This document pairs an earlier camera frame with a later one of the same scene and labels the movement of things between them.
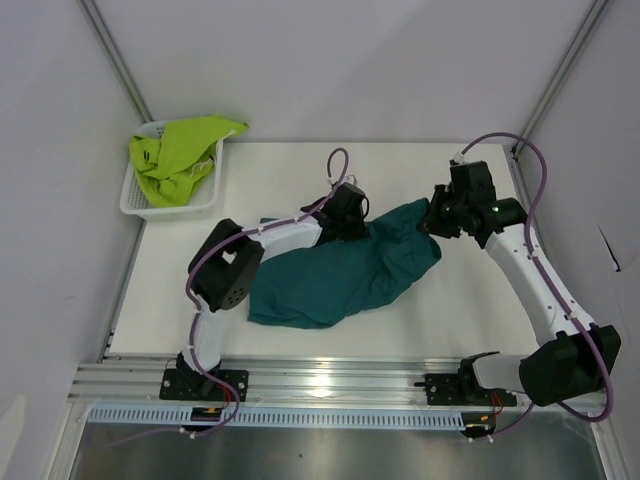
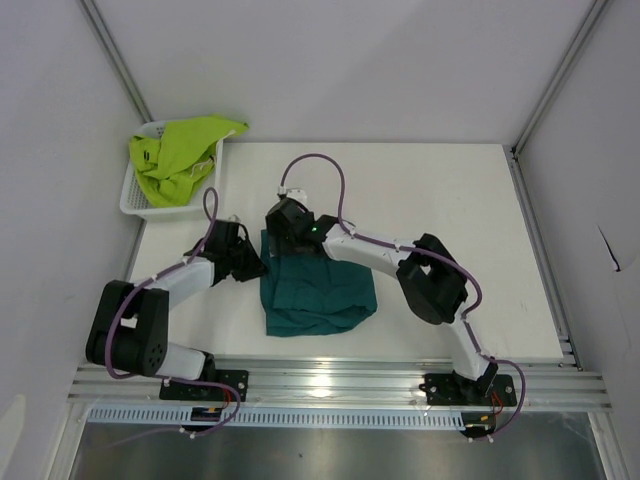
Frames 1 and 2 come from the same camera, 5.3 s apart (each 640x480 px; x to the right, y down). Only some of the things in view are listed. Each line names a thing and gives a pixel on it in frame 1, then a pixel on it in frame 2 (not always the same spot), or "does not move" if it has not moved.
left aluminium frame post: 103,31 does not move
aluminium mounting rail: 279,382 does not move
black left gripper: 358,233 to 255,267
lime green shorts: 171,169 does not move
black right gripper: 432,224 to 274,233
